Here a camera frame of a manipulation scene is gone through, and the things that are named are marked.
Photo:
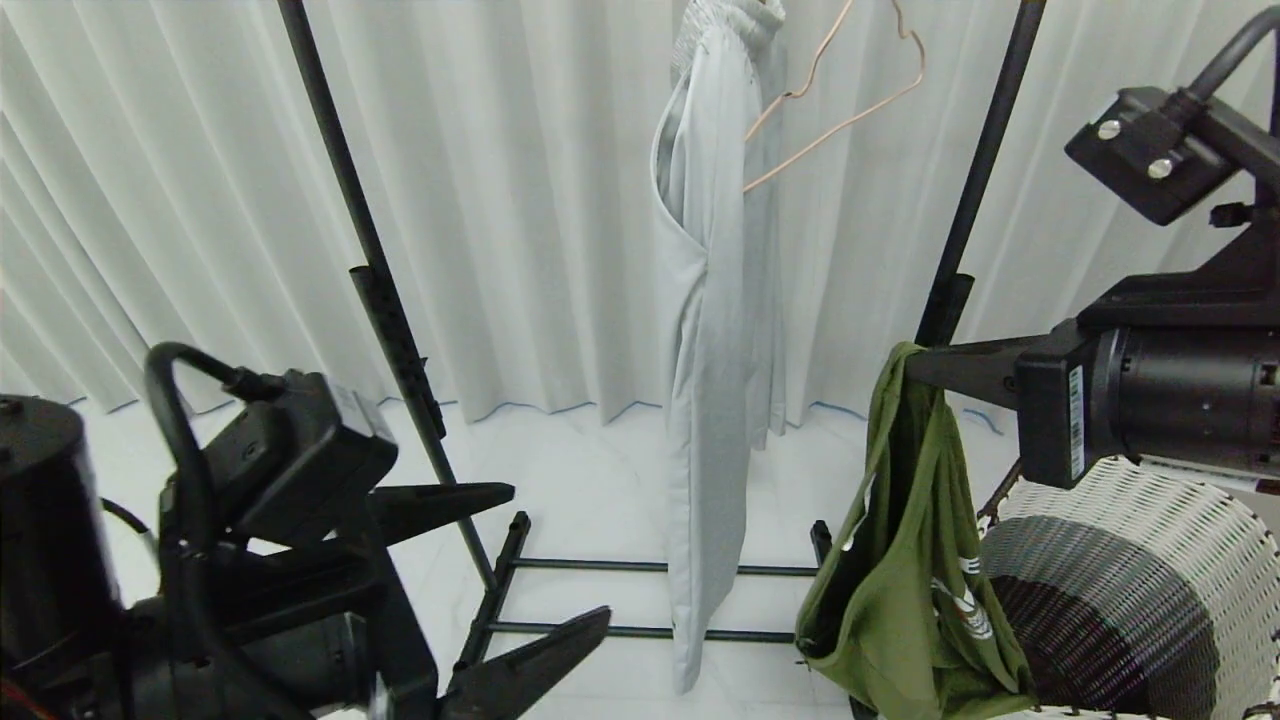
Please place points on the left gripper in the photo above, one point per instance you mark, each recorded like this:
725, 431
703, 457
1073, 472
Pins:
280, 650

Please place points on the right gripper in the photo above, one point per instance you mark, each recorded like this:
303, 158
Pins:
1180, 400

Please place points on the pale grey shorts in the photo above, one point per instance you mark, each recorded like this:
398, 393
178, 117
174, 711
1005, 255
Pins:
710, 400

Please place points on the green garment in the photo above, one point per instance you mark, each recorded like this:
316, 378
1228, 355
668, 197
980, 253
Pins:
900, 600

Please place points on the white laundry basket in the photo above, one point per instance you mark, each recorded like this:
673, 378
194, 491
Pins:
1200, 540

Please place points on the black clothes rack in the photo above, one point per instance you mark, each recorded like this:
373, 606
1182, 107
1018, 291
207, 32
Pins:
390, 320

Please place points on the pink clothes hanger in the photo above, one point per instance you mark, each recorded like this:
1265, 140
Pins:
850, 126

